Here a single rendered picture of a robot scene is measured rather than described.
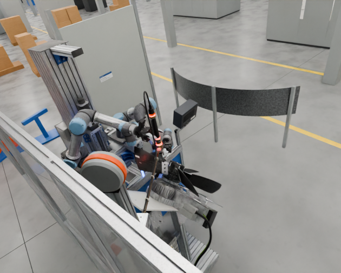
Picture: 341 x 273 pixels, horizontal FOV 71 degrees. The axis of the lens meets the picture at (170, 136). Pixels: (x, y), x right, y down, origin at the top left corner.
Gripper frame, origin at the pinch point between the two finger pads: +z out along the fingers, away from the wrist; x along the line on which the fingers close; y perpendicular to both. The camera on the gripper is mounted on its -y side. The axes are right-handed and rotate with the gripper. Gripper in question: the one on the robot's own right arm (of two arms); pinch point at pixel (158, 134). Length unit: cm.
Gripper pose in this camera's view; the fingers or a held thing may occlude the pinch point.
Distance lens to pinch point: 163.2
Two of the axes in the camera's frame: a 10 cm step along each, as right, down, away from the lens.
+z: 8.4, 2.1, -5.0
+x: -5.2, 5.8, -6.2
